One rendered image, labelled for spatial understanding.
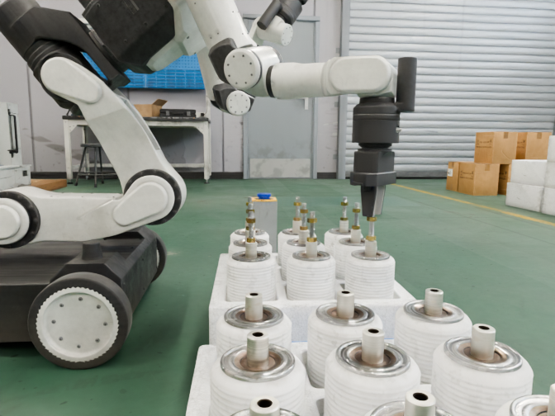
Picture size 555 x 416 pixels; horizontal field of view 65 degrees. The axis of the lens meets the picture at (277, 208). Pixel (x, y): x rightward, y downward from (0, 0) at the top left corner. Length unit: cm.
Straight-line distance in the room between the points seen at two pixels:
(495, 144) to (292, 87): 382
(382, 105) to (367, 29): 551
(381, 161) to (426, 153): 564
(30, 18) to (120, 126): 31
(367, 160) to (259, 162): 516
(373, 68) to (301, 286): 42
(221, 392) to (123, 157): 81
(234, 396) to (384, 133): 55
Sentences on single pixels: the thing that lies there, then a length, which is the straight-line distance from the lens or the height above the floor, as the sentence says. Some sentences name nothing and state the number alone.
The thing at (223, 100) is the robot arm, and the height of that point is 60.
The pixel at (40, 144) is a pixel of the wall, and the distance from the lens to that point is 642.
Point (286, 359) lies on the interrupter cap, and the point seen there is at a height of 25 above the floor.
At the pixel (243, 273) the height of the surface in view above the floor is 23.
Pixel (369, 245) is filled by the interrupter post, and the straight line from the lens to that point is 88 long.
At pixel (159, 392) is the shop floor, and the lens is 93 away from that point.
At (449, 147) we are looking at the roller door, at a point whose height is 44.
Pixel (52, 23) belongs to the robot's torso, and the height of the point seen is 74.
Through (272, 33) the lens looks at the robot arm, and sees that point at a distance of 148.
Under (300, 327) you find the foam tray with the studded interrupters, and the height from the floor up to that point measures 14.
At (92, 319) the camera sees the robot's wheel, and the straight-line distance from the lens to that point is 102.
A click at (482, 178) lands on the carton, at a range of 457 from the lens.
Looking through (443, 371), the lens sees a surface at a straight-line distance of 51.
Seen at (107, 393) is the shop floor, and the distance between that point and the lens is 96.
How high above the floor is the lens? 47
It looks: 8 degrees down
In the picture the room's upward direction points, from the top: straight up
